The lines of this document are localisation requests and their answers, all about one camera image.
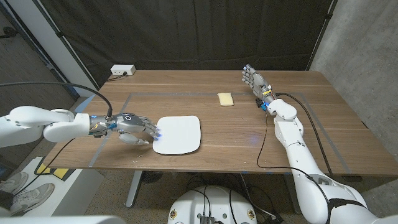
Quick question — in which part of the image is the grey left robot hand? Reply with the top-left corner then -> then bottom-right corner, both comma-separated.
89,112 -> 162,146

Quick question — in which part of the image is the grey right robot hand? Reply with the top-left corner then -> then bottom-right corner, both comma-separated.
241,64 -> 277,111

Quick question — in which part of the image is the yellow sponge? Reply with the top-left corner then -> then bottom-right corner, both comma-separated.
216,92 -> 234,107

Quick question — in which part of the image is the white paper plate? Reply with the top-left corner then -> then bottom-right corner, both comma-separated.
152,115 -> 202,156

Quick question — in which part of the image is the white power strip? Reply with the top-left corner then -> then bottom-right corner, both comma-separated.
110,64 -> 137,77

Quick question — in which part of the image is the black round fan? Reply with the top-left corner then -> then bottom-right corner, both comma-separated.
141,170 -> 164,185

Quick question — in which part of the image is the black backdrop curtain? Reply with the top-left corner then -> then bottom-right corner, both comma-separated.
32,0 -> 338,88

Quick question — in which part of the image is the white floor board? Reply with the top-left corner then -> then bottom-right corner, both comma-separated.
18,156 -> 105,217

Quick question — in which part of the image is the black backdrop stand pole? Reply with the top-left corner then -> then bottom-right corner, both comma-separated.
32,0 -> 101,91
305,0 -> 338,71

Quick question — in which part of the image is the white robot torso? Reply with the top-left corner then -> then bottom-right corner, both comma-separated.
167,185 -> 258,224

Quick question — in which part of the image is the grey sneaker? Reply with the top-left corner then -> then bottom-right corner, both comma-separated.
8,182 -> 56,217
0,172 -> 29,195

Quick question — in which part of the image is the black power strip cable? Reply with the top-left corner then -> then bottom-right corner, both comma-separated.
107,72 -> 127,82

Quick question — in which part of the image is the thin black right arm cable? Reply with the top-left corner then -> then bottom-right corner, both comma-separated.
256,112 -> 331,208

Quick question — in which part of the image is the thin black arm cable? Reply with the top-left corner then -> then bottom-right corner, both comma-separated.
256,112 -> 331,208
12,138 -> 76,197

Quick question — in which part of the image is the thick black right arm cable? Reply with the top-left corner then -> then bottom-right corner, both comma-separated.
275,91 -> 334,177

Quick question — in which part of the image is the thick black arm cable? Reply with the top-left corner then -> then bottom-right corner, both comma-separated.
275,91 -> 334,177
0,81 -> 113,118

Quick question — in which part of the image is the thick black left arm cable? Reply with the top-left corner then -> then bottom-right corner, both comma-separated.
0,81 -> 113,118

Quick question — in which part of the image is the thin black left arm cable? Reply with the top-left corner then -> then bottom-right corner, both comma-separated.
12,138 -> 76,197

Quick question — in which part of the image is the black torso cable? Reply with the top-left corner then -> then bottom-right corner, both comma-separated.
190,185 -> 212,217

